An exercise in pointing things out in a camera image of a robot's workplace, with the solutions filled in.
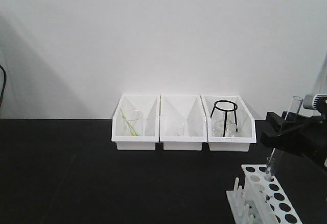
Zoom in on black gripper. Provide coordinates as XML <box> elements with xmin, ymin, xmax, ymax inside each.
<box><xmin>260</xmin><ymin>112</ymin><xmax>326</xmax><ymax>168</ymax></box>

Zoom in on clear glass test tube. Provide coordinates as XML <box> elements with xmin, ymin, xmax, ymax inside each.
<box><xmin>270</xmin><ymin>96</ymin><xmax>303</xmax><ymax>176</ymax></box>

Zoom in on blue-grey pegboard drying rack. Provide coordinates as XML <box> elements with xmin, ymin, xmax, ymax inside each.
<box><xmin>317</xmin><ymin>58</ymin><xmax>327</xmax><ymax>94</ymax></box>

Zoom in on white test tube rack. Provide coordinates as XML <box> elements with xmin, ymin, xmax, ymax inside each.
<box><xmin>226</xmin><ymin>164</ymin><xmax>302</xmax><ymax>223</ymax></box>

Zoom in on white right storage bin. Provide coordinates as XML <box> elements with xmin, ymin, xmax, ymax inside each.
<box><xmin>201</xmin><ymin>95</ymin><xmax>256</xmax><ymax>152</ymax></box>

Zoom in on white storage bin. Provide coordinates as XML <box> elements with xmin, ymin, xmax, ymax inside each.
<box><xmin>159</xmin><ymin>95</ymin><xmax>207</xmax><ymax>151</ymax></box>
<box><xmin>201</xmin><ymin>95</ymin><xmax>256</xmax><ymax>152</ymax></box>
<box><xmin>111</xmin><ymin>95</ymin><xmax>160</xmax><ymax>150</ymax></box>

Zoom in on clear glass flask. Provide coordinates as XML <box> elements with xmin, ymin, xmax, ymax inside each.
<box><xmin>212</xmin><ymin>111</ymin><xmax>238</xmax><ymax>138</ymax></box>

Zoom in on white middle storage bin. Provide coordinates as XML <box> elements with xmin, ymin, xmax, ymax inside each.
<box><xmin>159</xmin><ymin>95</ymin><xmax>207</xmax><ymax>151</ymax></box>

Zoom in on small clear glass beaker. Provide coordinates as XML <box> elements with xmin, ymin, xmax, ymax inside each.
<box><xmin>172</xmin><ymin>121</ymin><xmax>184</xmax><ymax>137</ymax></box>

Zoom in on white left storage bin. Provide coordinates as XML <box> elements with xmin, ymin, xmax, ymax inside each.
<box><xmin>111</xmin><ymin>95</ymin><xmax>160</xmax><ymax>150</ymax></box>

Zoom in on black wire tripod stand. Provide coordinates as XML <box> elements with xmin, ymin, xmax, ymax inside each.
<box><xmin>210</xmin><ymin>100</ymin><xmax>238</xmax><ymax>128</ymax></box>

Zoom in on black power cable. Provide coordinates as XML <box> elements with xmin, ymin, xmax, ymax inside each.
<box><xmin>0</xmin><ymin>64</ymin><xmax>7</xmax><ymax>112</ymax></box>

